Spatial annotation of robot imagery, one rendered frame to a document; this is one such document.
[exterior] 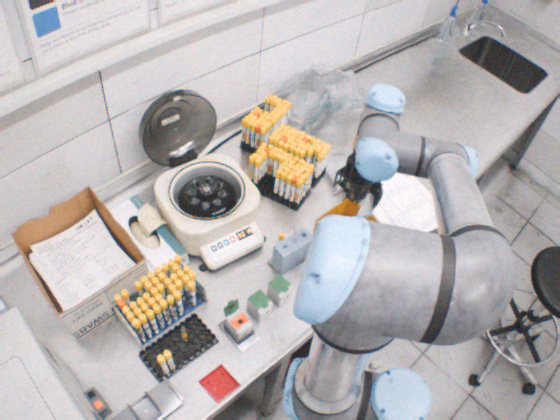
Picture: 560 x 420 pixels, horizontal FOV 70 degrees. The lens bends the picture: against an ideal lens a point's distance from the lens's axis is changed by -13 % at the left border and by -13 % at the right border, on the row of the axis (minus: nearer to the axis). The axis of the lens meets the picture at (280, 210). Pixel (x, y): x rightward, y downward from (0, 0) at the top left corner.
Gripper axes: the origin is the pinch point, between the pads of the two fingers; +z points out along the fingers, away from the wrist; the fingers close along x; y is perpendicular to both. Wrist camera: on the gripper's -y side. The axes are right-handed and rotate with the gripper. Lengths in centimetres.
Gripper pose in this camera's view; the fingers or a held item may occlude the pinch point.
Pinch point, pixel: (356, 205)
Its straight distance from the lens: 112.5
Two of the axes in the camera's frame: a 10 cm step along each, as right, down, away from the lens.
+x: 6.7, 6.2, -4.1
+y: -7.4, 4.9, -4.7
